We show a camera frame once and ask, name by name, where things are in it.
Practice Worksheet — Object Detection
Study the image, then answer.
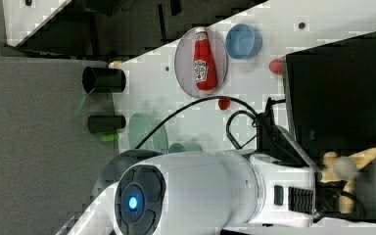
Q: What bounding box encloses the red toy strawberry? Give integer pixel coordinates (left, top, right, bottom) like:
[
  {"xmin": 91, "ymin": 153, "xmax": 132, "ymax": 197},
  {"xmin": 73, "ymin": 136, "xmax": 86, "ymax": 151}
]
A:
[{"xmin": 218, "ymin": 99, "xmax": 230, "ymax": 111}]

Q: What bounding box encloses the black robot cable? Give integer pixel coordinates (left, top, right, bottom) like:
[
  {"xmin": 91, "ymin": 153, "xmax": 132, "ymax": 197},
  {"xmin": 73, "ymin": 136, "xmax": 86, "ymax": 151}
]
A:
[{"xmin": 133, "ymin": 95, "xmax": 366, "ymax": 220}]

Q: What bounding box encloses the peeled toy banana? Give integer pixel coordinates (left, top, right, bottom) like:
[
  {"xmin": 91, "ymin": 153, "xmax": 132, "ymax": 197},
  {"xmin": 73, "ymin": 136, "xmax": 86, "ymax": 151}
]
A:
[{"xmin": 321, "ymin": 147, "xmax": 376, "ymax": 214}]

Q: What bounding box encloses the blue bowl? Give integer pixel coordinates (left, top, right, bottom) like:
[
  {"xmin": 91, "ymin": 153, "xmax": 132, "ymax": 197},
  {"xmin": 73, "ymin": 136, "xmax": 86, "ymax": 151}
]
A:
[{"xmin": 225, "ymin": 23, "xmax": 262, "ymax": 60}]

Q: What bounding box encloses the grey round plate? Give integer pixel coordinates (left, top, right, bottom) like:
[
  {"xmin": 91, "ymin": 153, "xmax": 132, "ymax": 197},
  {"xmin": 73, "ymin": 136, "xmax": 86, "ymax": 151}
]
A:
[{"xmin": 174, "ymin": 28, "xmax": 228, "ymax": 98}]

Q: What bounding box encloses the green oval colander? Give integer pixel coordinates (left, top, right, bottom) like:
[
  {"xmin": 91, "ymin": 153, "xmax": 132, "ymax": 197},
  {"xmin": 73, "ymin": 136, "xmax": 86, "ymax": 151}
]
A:
[{"xmin": 128, "ymin": 113, "xmax": 168, "ymax": 154}]

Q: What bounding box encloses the black toaster oven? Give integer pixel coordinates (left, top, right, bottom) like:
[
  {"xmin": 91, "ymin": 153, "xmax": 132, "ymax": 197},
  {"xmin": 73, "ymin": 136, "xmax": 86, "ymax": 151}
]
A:
[{"xmin": 280, "ymin": 31, "xmax": 376, "ymax": 222}]

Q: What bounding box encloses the green mug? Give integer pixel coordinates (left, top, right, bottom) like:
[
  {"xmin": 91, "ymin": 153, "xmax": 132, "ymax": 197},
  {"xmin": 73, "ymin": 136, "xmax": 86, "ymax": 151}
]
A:
[{"xmin": 168, "ymin": 141, "xmax": 202, "ymax": 154}]

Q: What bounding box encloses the green toy lime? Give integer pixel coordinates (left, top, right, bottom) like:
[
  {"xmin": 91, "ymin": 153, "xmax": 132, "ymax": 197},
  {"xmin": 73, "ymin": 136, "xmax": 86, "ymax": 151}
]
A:
[{"xmin": 100, "ymin": 133, "xmax": 119, "ymax": 142}]

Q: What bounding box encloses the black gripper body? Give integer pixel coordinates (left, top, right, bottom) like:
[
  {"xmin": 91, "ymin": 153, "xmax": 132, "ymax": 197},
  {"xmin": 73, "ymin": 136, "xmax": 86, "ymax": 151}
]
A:
[{"xmin": 314, "ymin": 180, "xmax": 346, "ymax": 220}]

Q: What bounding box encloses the small black cup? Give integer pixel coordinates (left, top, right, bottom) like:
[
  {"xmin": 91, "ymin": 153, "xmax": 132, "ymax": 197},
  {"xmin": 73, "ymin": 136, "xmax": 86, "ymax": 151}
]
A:
[{"xmin": 87, "ymin": 116, "xmax": 126, "ymax": 134}]

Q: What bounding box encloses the large black cup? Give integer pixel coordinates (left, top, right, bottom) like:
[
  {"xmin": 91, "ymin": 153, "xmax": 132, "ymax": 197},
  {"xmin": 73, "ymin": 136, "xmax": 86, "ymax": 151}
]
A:
[{"xmin": 82, "ymin": 67, "xmax": 126, "ymax": 94}]

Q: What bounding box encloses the pink toy fruit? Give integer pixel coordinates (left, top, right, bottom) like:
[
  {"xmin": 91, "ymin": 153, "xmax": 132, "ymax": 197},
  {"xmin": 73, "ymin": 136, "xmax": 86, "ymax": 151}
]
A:
[{"xmin": 269, "ymin": 59, "xmax": 282, "ymax": 75}]

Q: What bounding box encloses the red ketchup bottle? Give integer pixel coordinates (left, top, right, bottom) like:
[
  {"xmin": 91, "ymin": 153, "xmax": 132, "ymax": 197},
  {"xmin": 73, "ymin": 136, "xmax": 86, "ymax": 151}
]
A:
[{"xmin": 193, "ymin": 27, "xmax": 217, "ymax": 91}]

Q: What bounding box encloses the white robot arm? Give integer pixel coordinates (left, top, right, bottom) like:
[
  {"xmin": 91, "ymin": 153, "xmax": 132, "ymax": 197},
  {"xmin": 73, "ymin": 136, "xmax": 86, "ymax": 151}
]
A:
[{"xmin": 56, "ymin": 150, "xmax": 332, "ymax": 235}]

